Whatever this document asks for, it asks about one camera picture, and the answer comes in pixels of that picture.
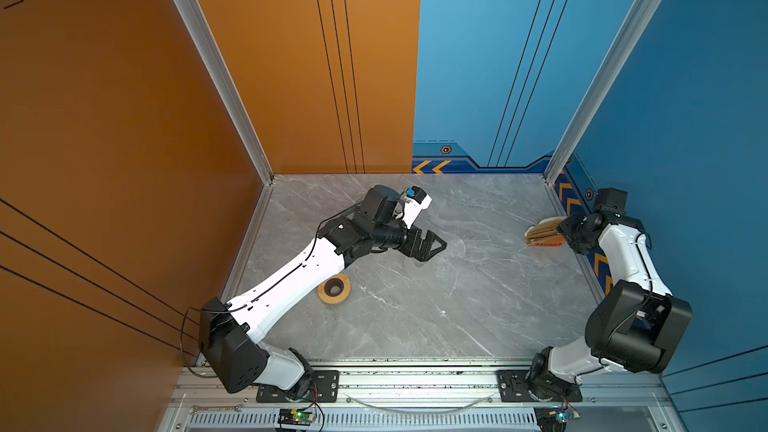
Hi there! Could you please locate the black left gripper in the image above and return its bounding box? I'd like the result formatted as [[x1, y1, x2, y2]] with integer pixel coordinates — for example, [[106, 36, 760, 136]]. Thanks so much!
[[369, 216, 446, 261]]

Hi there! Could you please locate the wooden ring dripper stand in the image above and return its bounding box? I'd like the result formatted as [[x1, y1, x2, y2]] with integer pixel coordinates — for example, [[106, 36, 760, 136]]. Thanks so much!
[[317, 273, 352, 305]]

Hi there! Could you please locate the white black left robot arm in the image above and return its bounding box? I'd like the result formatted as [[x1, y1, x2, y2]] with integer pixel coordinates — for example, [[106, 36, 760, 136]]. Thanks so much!
[[198, 185, 447, 400]]

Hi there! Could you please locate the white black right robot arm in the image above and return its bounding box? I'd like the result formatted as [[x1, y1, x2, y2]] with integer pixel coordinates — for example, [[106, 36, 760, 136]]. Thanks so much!
[[526, 188, 693, 401]]

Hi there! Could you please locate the green circuit board right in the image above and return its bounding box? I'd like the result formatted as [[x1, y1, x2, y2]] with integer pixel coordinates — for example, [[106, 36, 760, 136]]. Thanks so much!
[[534, 408, 581, 432]]

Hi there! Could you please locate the green circuit board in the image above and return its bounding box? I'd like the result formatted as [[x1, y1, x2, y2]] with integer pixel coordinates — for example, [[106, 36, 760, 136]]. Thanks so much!
[[276, 408, 319, 431], [534, 408, 581, 432]]

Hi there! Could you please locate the green circuit board left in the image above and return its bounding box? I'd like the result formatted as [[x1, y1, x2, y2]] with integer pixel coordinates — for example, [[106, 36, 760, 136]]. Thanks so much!
[[276, 408, 319, 431]]

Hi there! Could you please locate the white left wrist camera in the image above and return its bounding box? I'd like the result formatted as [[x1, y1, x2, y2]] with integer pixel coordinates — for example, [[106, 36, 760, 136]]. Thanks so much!
[[401, 186, 432, 229]]

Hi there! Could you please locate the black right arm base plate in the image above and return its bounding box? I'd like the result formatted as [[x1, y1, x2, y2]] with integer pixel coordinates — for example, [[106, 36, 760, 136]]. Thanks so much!
[[496, 369, 583, 403]]

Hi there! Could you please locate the clear cable loop on rail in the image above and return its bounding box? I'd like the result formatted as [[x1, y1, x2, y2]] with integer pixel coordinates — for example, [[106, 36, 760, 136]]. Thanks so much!
[[344, 394, 496, 416]]

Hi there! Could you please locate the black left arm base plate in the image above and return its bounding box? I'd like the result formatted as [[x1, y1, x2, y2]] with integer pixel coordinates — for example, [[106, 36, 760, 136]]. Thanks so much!
[[256, 369, 340, 404]]

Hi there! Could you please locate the aluminium front rail frame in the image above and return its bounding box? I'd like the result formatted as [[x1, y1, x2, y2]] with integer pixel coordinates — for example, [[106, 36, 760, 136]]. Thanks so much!
[[158, 358, 686, 431]]

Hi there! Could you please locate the aluminium right corner post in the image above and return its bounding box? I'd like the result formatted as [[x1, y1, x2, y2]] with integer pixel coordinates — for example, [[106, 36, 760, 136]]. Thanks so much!
[[544, 0, 662, 186]]

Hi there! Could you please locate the aluminium corner post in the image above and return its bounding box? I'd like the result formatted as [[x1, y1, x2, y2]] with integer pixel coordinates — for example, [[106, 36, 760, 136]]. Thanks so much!
[[173, 0, 274, 186], [544, 0, 662, 186]]

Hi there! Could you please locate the aluminium left corner post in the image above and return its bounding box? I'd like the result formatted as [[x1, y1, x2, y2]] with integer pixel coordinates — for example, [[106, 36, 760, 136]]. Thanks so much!
[[173, 0, 274, 186]]

